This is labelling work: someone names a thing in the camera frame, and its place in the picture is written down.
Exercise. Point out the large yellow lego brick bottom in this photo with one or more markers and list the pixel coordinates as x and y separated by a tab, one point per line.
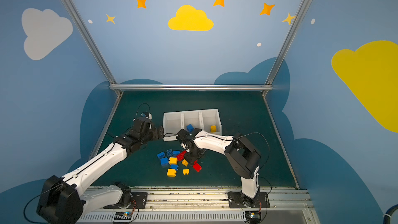
171	173

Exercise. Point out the yellow lego brick left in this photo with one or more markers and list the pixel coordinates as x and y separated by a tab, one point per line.
173	161

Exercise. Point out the red lego brick lower right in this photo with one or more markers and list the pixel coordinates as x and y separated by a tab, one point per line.
197	167

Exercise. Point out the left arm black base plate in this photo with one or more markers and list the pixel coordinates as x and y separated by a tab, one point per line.
136	199

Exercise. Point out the aluminium frame post right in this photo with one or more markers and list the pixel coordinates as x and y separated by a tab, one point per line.
294	27

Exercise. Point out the aluminium frame post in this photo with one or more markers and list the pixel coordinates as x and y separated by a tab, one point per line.
82	28
294	27

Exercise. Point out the long red lego brick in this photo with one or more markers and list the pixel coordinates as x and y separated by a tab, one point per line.
180	156

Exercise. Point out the middle white bin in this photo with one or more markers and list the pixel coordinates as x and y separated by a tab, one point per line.
193	118

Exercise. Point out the yellow lego brick centre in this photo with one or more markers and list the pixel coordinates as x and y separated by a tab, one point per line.
185	163

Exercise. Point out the left white bin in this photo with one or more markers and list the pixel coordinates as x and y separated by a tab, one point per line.
172	123

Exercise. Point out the controller board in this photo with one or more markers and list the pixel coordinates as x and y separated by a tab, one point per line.
252	217
122	217

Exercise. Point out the right controller board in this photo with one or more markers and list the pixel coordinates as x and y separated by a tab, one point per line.
252	217

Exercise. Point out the white bin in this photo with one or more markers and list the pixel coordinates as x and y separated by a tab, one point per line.
193	118
172	123
211	117

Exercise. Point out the small blue lego brick lower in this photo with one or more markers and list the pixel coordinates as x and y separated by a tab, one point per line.
174	167

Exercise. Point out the left controller board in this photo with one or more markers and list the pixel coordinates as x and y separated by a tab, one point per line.
122	217

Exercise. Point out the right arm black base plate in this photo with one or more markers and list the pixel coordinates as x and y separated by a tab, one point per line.
239	200

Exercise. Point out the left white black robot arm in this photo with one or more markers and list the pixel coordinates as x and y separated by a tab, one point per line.
63	200

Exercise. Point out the aluminium frame post left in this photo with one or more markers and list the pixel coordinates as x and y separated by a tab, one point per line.
82	28

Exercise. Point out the right white bin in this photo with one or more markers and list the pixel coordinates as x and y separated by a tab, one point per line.
211	117

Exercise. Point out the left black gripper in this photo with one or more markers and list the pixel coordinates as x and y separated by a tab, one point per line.
155	131

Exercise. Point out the blue lego brick left large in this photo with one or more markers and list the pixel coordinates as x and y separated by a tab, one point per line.
164	162

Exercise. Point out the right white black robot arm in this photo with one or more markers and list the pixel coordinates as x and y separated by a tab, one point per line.
242	155

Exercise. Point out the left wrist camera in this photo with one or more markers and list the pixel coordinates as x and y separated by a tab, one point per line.
146	115

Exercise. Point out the aluminium frame rail back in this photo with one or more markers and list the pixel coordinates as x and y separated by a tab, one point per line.
150	87

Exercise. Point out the blue lego brick top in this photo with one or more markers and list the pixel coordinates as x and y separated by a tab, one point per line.
190	128

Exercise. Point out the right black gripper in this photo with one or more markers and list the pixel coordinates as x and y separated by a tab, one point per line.
193	154

